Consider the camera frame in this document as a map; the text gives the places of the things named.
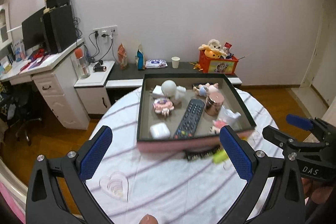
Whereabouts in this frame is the white earbuds case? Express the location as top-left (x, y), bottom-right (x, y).
top-left (149, 122), bottom-right (170, 139)

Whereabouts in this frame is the orange toy storage box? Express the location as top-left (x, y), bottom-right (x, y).
top-left (198, 50), bottom-right (239, 75)

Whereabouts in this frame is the black hair comb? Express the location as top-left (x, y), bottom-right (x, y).
top-left (184, 147), bottom-right (220, 161)

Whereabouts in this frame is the white wall power strip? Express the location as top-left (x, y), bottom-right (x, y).
top-left (93, 25), bottom-right (118, 36)

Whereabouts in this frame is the white desk with drawers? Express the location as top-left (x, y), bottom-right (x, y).
top-left (1, 38), bottom-right (90, 130)

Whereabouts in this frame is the wet wipes pack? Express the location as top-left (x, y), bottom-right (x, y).
top-left (145, 60), bottom-right (167, 69)

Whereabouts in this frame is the rose gold candle jar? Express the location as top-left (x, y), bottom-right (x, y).
top-left (205, 92), bottom-right (224, 116)

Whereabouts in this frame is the black computer tower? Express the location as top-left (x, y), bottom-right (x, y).
top-left (42, 5), bottom-right (77, 54)

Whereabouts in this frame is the white round-head figurine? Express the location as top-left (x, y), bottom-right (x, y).
top-left (161, 80), bottom-right (186, 105)

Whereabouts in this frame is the pink box with dark rim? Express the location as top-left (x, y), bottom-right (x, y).
top-left (137, 73), bottom-right (256, 153)

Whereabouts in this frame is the blue white carton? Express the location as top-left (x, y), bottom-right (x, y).
top-left (135, 44), bottom-right (146, 71)

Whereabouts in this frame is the low white side cabinet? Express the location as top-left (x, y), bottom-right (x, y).
top-left (74, 61), bottom-right (115, 115)

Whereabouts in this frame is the person's left thumb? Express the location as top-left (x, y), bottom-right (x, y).
top-left (139, 214), bottom-right (158, 224)

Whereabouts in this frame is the orange snack bag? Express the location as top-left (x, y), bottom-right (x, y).
top-left (117, 43), bottom-right (127, 69)

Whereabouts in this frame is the yellow highlighter pen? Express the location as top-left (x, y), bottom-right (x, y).
top-left (213, 149), bottom-right (228, 164)

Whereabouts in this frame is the striped white tablecloth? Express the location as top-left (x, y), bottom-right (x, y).
top-left (85, 86), bottom-right (279, 224)

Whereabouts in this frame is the pink flower block toy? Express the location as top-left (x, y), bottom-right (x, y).
top-left (209, 119), bottom-right (227, 135)

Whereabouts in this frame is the orange-capped glass bottle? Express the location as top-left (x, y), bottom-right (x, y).
top-left (75, 48), bottom-right (90, 79)

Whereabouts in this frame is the pastel doll figurine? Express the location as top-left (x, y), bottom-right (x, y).
top-left (193, 83), bottom-right (219, 97)

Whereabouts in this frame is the black office chair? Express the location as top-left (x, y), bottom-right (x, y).
top-left (1, 82), bottom-right (43, 146)

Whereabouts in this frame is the plush toy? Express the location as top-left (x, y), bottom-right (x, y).
top-left (198, 39), bottom-right (227, 59)

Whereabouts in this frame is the white paper cup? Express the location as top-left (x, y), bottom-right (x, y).
top-left (171, 56), bottom-right (180, 69)

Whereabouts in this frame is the clear heart-shaped dish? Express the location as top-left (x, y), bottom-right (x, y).
top-left (99, 171), bottom-right (129, 202)

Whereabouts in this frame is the person's right hand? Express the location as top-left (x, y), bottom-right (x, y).
top-left (301, 178), bottom-right (334, 205)

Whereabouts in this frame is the white power adapter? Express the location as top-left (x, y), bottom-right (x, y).
top-left (151, 85), bottom-right (165, 99)

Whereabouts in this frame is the black TV remote control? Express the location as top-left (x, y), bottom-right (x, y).
top-left (173, 99), bottom-right (205, 140)

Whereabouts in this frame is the black computer monitor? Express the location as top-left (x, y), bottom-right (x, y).
top-left (22, 8), bottom-right (45, 50)

